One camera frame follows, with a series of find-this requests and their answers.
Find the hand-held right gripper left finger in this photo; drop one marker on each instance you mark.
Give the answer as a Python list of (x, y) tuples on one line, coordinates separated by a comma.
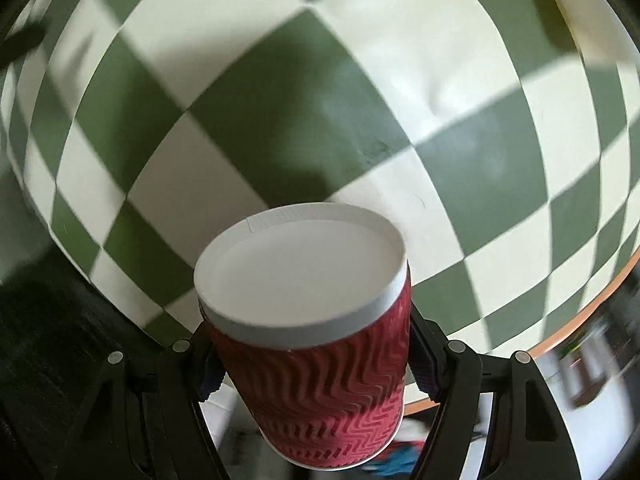
[(209, 380)]

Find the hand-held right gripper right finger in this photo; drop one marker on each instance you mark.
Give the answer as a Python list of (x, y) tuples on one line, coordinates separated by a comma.
[(425, 360)]

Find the red ribbed paper cup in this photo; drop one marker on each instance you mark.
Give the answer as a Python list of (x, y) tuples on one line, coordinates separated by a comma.
[(320, 380)]

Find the green white checkered tablecloth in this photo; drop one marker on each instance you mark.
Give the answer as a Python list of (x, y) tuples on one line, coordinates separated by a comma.
[(310, 110)]

